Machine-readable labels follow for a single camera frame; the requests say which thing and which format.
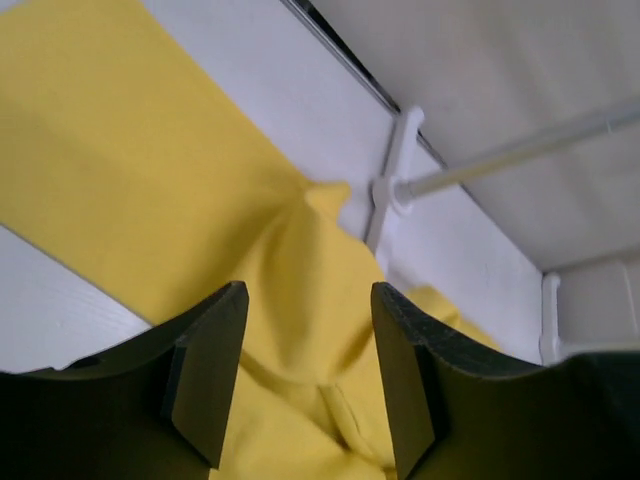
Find yellow trousers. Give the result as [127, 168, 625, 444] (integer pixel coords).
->
[0, 0, 506, 480]

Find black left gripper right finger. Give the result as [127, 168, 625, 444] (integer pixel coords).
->
[371, 282, 639, 479]

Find white clothes rack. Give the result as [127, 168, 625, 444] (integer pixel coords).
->
[366, 96, 639, 365]

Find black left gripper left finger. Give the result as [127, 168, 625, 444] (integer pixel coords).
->
[1, 281, 249, 479]

